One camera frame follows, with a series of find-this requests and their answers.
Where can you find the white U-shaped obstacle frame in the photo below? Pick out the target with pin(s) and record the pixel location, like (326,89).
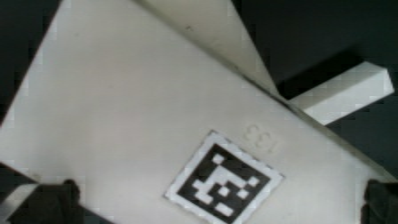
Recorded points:
(345,93)

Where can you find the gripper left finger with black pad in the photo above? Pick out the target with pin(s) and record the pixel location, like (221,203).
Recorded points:
(43,204)

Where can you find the white cabinet top block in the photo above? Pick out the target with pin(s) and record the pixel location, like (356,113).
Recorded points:
(139,119)

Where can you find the white cabinet body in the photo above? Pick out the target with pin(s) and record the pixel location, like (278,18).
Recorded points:
(294,41)

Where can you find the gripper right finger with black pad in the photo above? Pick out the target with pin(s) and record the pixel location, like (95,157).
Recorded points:
(379,211)

